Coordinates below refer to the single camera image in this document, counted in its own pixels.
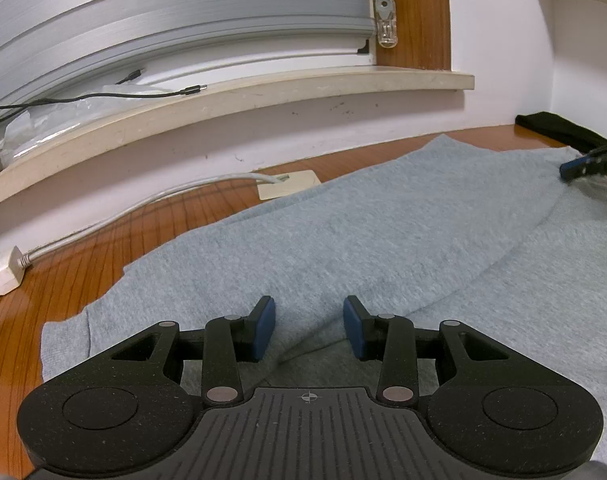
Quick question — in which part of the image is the short black cable plug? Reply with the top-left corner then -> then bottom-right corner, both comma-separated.
114,68 -> 147,86

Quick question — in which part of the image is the black cable with plug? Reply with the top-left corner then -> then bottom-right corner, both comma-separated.
0,84 -> 207,117

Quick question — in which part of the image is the beige socket plate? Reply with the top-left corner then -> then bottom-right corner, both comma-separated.
256,169 -> 325,200

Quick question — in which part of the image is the grey sweatshirt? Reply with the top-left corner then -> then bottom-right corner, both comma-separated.
40,135 -> 607,466

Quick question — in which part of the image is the wooden window frame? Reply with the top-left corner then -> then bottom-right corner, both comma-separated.
367,0 -> 452,72

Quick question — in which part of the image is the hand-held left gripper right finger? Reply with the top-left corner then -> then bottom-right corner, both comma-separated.
343,295 -> 530,407

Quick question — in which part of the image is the white power strip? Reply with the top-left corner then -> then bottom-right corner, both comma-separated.
0,245 -> 27,307

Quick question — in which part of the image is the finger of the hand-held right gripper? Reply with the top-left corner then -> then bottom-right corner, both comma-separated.
559,140 -> 607,181

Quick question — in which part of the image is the clear plastic bag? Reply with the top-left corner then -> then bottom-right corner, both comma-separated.
2,82 -> 180,162

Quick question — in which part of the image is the clear blind cord weight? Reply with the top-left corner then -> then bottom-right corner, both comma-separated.
375,0 -> 399,50

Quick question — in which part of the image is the grey window blind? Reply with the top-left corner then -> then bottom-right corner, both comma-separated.
0,0 -> 377,111

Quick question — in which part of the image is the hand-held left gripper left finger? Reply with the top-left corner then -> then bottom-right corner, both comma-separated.
90,295 -> 277,407

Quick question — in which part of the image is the beige window sill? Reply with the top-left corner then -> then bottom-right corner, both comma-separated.
0,67 -> 477,213

